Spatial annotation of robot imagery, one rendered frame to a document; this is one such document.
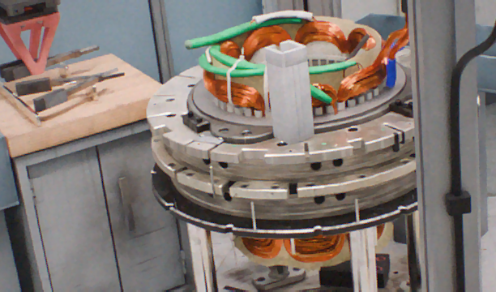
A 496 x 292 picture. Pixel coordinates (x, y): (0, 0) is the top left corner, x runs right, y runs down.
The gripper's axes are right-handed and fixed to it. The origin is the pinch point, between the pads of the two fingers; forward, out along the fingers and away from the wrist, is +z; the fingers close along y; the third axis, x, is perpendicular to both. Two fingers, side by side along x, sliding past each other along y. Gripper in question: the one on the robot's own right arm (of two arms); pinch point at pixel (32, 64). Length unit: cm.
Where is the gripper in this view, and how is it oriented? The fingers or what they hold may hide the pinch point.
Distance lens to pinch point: 133.8
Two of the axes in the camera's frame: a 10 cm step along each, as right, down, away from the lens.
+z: 1.0, 9.1, 3.9
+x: 8.6, -2.8, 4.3
